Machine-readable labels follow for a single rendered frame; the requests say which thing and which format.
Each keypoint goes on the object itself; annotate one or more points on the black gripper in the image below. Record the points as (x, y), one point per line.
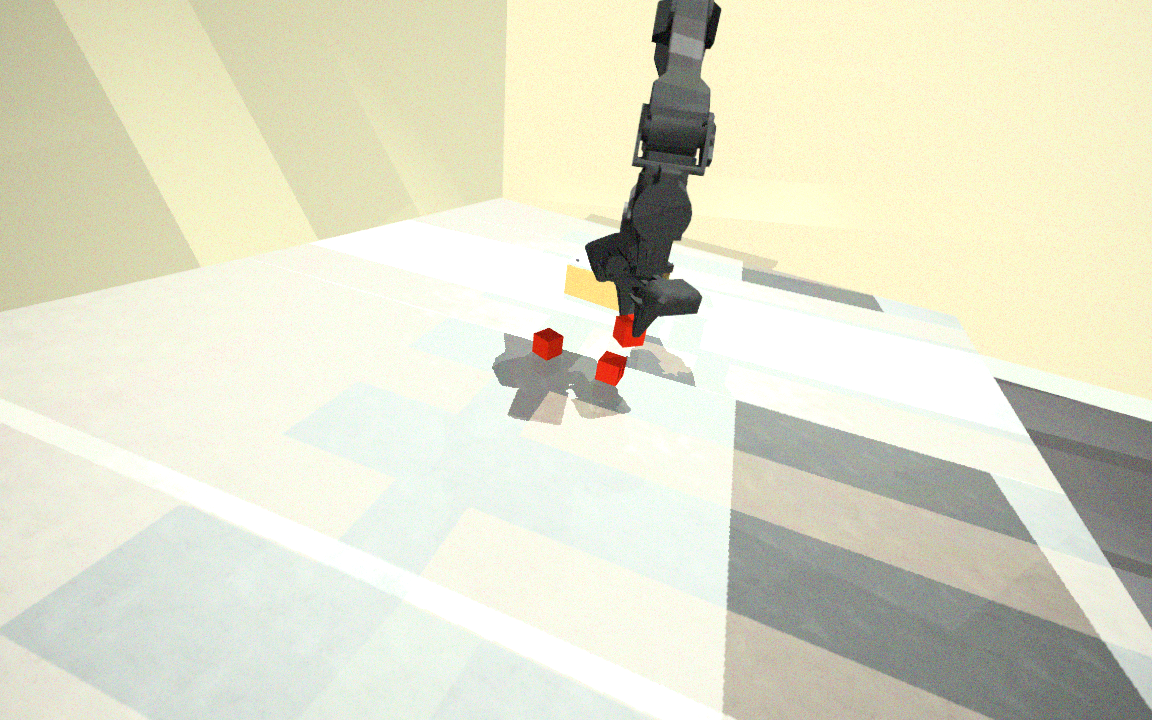
(650, 296)

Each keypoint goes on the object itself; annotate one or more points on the red cube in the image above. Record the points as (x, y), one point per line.
(623, 332)
(610, 368)
(547, 343)

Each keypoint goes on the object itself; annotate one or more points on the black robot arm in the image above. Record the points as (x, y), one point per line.
(672, 127)

